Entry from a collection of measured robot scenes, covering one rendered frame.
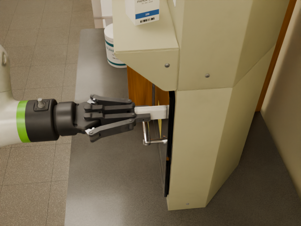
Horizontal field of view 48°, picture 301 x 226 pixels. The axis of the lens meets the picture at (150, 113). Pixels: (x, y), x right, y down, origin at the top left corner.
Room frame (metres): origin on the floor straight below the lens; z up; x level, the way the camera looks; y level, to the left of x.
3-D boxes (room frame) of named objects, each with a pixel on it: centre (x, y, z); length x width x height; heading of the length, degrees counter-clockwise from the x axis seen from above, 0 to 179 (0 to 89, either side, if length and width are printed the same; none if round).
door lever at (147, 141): (0.57, -0.01, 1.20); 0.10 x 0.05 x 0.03; 5
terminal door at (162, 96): (0.65, -0.03, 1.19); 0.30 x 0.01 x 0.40; 5
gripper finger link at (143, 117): (0.50, 0.02, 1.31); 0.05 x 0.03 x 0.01; 96
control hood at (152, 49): (0.64, 0.02, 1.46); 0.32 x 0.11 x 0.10; 6
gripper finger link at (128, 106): (0.53, 0.09, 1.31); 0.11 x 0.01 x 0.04; 97
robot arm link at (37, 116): (0.51, 0.23, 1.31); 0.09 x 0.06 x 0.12; 6
